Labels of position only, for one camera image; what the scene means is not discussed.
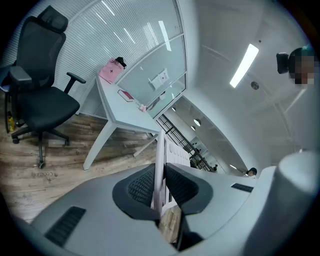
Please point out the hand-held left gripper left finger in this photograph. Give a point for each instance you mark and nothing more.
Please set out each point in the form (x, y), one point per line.
(95, 200)

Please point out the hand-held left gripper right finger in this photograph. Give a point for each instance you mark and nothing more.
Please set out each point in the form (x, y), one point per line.
(220, 200)

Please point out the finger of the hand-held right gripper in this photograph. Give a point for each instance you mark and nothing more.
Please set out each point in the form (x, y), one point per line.
(295, 195)

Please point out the white calculator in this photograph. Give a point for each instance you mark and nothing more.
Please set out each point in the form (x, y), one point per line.
(160, 155)

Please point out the black metal railing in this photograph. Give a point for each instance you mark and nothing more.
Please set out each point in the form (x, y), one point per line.
(180, 138)

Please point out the round ceiling lamp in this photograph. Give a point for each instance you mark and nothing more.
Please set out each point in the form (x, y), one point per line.
(197, 122)

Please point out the white table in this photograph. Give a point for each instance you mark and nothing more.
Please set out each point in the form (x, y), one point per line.
(125, 112)

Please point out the pink artificial flower bunch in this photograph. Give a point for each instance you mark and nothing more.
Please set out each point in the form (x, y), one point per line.
(143, 108)

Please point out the black office chair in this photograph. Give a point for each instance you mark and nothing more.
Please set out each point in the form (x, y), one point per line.
(42, 105)

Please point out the red hardcover book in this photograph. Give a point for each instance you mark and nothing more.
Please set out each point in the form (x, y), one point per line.
(125, 95)

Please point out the yellow bottle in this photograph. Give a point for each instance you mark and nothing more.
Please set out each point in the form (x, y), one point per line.
(10, 123)

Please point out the round ceiling fixture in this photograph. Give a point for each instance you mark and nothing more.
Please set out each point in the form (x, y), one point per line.
(254, 85)

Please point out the person's head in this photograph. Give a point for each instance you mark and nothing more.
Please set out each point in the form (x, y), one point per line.
(305, 67)

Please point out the pink paper bag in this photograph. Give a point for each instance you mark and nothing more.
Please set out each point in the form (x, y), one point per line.
(108, 72)

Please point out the paper holder on glass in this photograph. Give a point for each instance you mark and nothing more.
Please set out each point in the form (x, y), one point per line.
(160, 78)

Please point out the long ceiling light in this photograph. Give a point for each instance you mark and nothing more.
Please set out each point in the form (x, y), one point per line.
(244, 65)

